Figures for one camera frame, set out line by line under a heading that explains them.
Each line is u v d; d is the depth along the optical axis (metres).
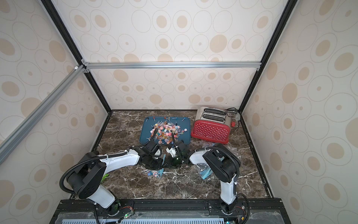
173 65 0.91
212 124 0.89
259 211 0.73
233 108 1.03
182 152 0.75
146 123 1.10
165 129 1.03
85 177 0.44
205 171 0.83
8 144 0.51
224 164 0.51
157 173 0.85
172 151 0.87
